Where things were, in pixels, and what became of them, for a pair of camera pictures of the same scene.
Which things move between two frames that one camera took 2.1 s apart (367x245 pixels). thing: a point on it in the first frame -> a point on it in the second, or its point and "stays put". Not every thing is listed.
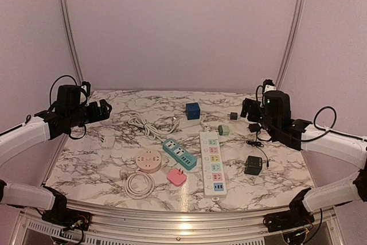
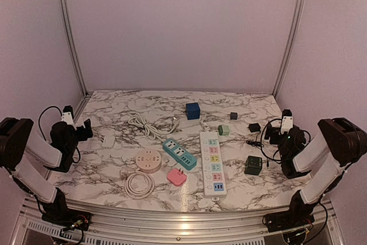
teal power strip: (180, 154) stays put
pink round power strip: (148, 160) stays put
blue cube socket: (192, 111) stays put
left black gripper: (105, 114) -> (83, 136)
